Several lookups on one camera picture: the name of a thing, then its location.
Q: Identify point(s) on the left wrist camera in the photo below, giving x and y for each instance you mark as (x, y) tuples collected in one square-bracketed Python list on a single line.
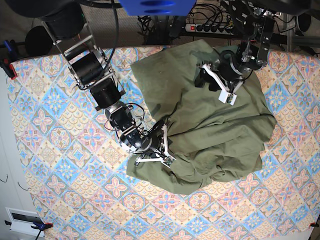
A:
[(227, 98)]

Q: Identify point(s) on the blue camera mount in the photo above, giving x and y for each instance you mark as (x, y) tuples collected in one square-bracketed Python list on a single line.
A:
[(157, 7)]

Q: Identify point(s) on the orange clamp lower right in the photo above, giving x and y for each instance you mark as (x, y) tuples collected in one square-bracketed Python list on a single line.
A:
[(314, 225)]

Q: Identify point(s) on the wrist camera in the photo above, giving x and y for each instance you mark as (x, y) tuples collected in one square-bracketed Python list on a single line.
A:
[(227, 98), (168, 161)]

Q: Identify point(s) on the blue clamp upper left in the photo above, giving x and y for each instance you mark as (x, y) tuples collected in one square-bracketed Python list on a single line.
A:
[(6, 63)]

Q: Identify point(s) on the blue clamp lower left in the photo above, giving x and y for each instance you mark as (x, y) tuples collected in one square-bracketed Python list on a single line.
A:
[(37, 226)]

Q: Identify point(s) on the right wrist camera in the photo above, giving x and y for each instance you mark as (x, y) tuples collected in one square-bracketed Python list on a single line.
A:
[(168, 161)]

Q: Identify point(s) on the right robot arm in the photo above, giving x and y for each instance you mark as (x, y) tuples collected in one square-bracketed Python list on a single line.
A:
[(92, 71)]

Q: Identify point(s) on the white power strip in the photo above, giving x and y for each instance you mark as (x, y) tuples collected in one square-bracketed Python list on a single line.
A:
[(211, 29)]

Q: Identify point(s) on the blue clamp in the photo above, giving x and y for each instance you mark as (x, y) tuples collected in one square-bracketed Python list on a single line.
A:
[(6, 63), (37, 226)]

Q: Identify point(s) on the green t-shirt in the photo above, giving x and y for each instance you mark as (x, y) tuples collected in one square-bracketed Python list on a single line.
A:
[(210, 140)]

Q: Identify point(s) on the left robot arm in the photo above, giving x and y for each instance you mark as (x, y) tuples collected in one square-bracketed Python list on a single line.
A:
[(257, 30)]

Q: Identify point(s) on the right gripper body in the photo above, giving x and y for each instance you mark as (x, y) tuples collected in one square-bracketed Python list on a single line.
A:
[(153, 143)]

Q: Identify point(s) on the black round stool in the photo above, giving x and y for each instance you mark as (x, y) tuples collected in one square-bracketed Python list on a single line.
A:
[(38, 42)]

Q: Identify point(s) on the patterned tablecloth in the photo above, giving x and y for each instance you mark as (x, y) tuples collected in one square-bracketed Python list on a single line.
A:
[(76, 172)]

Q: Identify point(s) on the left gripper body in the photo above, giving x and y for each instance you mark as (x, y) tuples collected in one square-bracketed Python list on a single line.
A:
[(230, 66)]

